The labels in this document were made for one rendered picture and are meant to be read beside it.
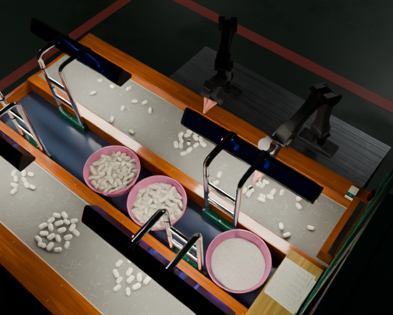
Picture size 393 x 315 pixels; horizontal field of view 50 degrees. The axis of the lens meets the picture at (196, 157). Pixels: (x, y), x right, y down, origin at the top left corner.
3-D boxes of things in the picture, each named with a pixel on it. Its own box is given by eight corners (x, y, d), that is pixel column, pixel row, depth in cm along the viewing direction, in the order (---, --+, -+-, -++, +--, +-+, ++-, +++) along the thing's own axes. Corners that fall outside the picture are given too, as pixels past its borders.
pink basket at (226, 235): (203, 240, 185) (202, 231, 177) (263, 235, 186) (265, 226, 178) (208, 302, 170) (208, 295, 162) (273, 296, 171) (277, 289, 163)
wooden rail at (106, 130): (41, 87, 242) (34, 73, 233) (321, 276, 177) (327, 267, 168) (34, 92, 240) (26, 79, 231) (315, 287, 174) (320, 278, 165)
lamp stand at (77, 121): (85, 94, 236) (61, 29, 198) (110, 110, 228) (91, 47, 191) (59, 115, 228) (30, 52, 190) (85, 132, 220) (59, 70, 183)
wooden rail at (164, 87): (96, 55, 266) (89, 32, 251) (361, 212, 201) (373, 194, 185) (82, 66, 261) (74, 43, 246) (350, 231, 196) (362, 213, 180)
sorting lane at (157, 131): (76, 49, 250) (75, 46, 248) (358, 218, 184) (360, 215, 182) (37, 79, 237) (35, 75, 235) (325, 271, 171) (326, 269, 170)
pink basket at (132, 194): (142, 179, 203) (139, 169, 196) (195, 193, 198) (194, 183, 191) (121, 229, 189) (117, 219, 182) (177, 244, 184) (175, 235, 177)
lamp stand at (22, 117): (29, 140, 219) (-8, 79, 182) (54, 159, 211) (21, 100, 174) (-1, 164, 211) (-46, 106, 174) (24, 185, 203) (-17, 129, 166)
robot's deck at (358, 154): (205, 50, 259) (205, 45, 255) (388, 151, 214) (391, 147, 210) (98, 142, 222) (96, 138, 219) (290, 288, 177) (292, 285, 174)
